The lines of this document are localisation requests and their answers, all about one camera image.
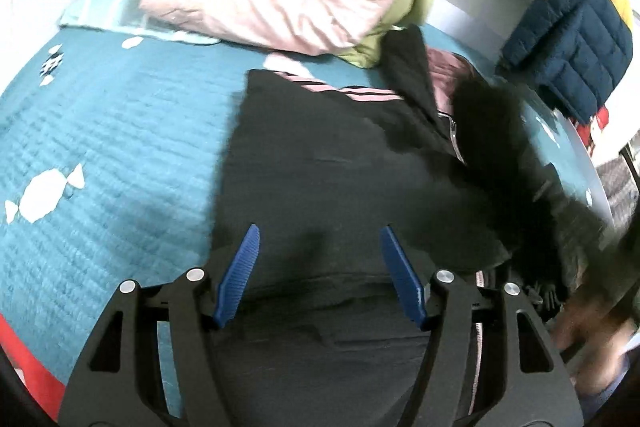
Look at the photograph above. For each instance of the black jacket with pink stripes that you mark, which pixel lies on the black jacket with pink stripes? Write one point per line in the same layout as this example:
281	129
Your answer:
325	167

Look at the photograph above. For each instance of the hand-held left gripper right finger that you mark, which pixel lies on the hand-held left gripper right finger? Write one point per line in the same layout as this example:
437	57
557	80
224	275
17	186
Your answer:
400	272

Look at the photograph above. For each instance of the teal quilted bed mat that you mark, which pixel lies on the teal quilted bed mat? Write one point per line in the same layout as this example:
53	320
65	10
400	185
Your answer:
125	132

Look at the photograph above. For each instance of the red cloth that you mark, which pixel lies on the red cloth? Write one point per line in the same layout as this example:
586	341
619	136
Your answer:
25	357

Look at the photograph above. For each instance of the navy and yellow puffer jacket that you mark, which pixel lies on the navy and yellow puffer jacket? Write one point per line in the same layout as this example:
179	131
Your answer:
570	42

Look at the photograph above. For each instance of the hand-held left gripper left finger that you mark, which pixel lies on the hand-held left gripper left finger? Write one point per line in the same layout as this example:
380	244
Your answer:
240	272

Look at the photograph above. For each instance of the red bag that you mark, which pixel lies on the red bag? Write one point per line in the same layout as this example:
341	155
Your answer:
597	119

